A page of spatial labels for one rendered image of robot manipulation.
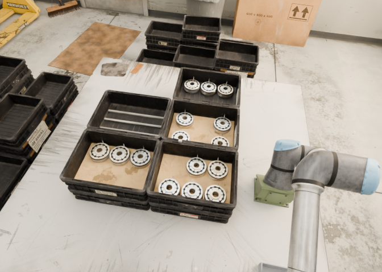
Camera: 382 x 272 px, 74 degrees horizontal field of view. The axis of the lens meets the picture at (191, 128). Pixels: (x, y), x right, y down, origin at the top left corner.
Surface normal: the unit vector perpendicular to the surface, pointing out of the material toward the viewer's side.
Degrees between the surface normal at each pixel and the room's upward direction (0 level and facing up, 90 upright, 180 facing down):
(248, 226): 0
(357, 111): 0
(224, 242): 0
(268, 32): 72
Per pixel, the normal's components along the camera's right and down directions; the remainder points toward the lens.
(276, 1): -0.15, 0.62
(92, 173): 0.04, -0.62
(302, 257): -0.35, -0.44
